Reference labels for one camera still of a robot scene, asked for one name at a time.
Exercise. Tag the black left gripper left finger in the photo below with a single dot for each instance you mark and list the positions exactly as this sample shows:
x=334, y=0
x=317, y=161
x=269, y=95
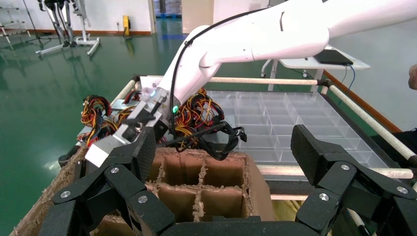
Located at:
x=130, y=202

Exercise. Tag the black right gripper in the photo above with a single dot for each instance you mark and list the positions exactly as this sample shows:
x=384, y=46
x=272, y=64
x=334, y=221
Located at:
x=162, y=130

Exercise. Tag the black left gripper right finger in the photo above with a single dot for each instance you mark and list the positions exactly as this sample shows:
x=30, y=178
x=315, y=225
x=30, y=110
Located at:
x=342, y=182

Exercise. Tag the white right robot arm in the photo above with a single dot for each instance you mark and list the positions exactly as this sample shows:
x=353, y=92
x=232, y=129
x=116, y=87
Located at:
x=260, y=39

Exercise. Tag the person's bare hand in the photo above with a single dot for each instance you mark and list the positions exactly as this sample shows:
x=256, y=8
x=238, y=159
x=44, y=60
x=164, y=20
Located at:
x=413, y=76

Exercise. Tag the white sign with Chinese print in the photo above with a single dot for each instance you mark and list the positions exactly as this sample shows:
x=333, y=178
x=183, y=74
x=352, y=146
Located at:
x=148, y=83

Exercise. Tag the yellow fabric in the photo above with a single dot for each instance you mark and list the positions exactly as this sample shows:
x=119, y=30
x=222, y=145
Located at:
x=286, y=210

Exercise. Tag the person's black clothing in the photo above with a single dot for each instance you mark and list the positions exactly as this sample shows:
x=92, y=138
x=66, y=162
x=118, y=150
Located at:
x=404, y=140

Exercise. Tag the brown cardboard box with dividers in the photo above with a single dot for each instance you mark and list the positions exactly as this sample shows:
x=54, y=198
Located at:
x=224, y=172

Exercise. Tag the clear plastic divider tray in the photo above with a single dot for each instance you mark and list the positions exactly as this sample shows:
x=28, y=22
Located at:
x=277, y=130

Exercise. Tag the white desk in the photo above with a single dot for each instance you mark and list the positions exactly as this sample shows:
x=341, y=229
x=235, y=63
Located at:
x=360, y=65

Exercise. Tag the beige door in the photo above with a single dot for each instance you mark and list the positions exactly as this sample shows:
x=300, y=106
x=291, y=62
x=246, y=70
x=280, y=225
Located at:
x=197, y=16

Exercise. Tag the black tablet device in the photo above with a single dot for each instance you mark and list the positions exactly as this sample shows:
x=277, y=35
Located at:
x=334, y=57

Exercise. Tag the grey humanoid robot legs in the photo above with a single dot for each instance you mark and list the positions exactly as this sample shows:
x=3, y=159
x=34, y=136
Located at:
x=60, y=29

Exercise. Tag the black tripod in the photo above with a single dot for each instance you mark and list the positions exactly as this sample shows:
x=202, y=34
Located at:
x=32, y=22

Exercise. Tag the white shelf rack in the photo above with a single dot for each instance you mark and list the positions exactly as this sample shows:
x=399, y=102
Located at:
x=13, y=32

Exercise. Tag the yellow wall device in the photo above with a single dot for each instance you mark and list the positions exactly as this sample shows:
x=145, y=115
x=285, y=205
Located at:
x=126, y=24

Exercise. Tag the white wheeled stand frame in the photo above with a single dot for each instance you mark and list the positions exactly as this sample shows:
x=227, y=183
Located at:
x=86, y=40

